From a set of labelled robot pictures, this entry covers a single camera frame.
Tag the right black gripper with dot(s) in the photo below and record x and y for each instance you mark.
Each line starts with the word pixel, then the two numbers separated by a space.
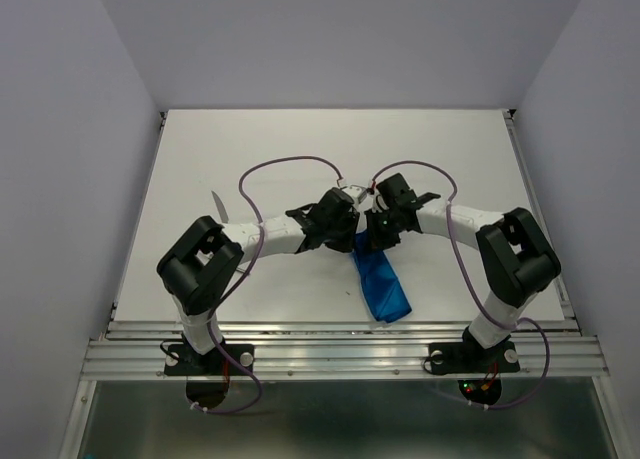
pixel 376 241

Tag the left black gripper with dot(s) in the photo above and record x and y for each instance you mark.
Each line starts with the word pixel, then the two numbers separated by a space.
pixel 351 219

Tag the blue cloth napkin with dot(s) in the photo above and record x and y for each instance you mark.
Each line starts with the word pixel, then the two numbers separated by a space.
pixel 380 286

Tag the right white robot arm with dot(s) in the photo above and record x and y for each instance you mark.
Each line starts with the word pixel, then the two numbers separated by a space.
pixel 517 258

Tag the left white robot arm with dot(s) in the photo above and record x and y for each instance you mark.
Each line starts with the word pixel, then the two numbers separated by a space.
pixel 199 267

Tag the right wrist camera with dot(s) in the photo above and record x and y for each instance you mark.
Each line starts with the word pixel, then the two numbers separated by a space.
pixel 378 203

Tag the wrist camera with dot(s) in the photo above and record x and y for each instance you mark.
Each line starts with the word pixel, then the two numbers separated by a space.
pixel 378 203
pixel 357 193

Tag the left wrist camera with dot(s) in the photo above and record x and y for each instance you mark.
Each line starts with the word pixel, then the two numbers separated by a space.
pixel 357 193

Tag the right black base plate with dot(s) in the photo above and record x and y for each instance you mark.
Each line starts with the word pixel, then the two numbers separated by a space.
pixel 446 358

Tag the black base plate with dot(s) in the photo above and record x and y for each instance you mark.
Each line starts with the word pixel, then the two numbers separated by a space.
pixel 182 361
pixel 446 358

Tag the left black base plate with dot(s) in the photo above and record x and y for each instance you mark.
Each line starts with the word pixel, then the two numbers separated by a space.
pixel 182 361

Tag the aluminium rail frame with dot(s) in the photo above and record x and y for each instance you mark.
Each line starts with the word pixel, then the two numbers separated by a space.
pixel 345 389

